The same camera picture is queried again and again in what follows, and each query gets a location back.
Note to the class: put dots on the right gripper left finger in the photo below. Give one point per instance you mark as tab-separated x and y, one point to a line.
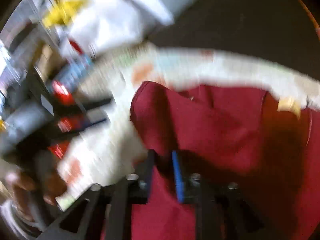
104	212

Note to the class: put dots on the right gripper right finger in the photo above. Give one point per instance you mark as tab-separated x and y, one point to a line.
219	210

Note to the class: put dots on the maroon small garment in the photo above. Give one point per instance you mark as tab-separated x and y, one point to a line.
230	136

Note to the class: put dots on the person left hand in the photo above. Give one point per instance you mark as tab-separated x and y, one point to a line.
19	183

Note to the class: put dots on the heart pattern quilted blanket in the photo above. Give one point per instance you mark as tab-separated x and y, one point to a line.
103	154

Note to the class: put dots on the blue toy box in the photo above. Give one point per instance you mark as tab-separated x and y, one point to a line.
72	73

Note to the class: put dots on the yellow plastic bag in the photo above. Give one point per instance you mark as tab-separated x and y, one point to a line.
63	12

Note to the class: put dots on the white paper shopping bag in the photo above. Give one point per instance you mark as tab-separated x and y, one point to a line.
106	24

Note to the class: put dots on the black cushion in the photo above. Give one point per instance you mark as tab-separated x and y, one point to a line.
276	30

